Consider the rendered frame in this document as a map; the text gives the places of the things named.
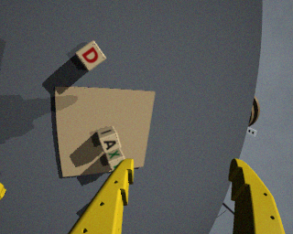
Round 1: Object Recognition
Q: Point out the cream letter block with green letters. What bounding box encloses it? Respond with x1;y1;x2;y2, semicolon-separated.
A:
105;148;125;172

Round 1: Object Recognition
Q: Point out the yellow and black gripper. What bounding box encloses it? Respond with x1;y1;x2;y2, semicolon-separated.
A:
68;158;285;234

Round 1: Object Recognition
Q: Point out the beige letter block with black a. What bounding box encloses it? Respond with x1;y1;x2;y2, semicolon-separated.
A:
97;126;121;154

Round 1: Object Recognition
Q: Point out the white block with red letter o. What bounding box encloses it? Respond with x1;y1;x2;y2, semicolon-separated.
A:
75;41;106;71

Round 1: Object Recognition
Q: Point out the tan mat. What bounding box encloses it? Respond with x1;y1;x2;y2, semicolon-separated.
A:
55;86;155;177

